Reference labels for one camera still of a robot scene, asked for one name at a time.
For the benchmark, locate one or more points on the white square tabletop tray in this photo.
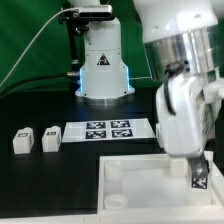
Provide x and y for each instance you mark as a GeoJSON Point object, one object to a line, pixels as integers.
{"type": "Point", "coordinates": [151, 182]}

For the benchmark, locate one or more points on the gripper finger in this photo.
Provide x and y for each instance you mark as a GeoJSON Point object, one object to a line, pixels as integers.
{"type": "Point", "coordinates": [199, 166]}

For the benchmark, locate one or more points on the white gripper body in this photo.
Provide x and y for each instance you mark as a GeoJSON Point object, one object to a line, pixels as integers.
{"type": "Point", "coordinates": [185, 133]}

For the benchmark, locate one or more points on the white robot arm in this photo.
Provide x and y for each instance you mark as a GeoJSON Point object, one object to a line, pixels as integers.
{"type": "Point", "coordinates": [179, 42]}

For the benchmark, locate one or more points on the white sheet with tags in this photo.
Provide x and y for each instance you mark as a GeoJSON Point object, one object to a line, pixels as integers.
{"type": "Point", "coordinates": [105, 130]}

